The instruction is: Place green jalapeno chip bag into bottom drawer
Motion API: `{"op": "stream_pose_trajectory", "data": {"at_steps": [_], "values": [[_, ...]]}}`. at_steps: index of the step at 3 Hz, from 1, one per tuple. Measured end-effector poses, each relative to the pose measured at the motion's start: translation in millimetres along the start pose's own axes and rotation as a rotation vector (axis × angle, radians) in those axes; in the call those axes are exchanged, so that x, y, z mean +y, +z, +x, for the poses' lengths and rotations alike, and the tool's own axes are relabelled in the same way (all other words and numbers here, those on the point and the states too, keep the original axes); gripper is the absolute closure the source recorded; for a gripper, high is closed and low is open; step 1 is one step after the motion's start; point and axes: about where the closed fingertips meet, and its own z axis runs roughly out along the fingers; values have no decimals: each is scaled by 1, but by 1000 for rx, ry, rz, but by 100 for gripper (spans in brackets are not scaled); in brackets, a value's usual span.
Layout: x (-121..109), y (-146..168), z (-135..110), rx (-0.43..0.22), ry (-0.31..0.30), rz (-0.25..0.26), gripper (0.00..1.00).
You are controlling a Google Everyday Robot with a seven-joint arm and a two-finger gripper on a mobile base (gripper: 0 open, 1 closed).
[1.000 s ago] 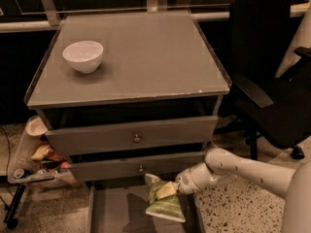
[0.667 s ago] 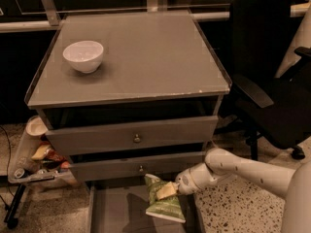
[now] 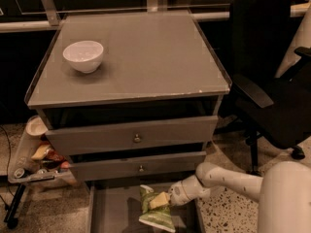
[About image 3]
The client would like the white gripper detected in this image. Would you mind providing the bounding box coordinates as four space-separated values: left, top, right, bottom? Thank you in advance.
149 175 211 210

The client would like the soda can in bin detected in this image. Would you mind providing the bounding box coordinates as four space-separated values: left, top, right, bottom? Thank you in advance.
14 168 27 179

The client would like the grey middle drawer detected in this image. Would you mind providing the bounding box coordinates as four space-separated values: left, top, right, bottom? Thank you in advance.
70 151 206 181

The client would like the grey open bottom drawer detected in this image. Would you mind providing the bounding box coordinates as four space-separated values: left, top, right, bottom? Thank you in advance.
86 177 205 233

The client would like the green jalapeno chip bag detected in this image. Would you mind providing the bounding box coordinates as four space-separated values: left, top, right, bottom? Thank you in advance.
139 184 176 233

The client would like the black cable on floor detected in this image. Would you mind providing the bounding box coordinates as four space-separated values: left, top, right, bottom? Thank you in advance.
0 125 13 212

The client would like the yellow snack bag in bin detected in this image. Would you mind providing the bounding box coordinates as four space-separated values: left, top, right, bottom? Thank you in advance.
31 145 52 160

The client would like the metal railing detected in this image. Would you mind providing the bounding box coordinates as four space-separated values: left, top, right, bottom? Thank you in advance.
0 0 310 33

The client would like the red snack bag in bin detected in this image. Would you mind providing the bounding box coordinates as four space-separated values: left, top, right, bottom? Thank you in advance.
46 150 65 162

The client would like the grey top drawer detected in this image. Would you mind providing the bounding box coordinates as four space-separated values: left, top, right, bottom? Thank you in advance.
46 116 218 155

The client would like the grey drawer cabinet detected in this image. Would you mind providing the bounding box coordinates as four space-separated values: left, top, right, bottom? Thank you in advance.
23 11 232 183

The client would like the black stand with wheel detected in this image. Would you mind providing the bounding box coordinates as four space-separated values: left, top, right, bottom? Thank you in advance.
4 183 25 229

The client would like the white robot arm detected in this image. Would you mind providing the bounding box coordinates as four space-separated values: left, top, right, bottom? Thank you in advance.
161 14 311 233

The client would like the black office chair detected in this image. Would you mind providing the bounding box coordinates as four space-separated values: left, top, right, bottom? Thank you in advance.
223 0 311 175

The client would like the white ceramic bowl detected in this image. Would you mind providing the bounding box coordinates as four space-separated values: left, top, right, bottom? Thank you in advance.
62 41 104 74

